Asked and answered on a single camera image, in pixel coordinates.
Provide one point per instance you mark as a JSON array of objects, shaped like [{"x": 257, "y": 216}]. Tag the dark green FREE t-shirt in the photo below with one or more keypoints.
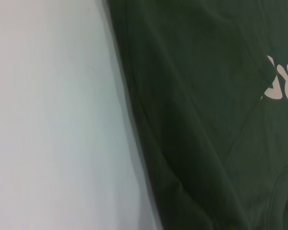
[{"x": 206, "y": 119}]

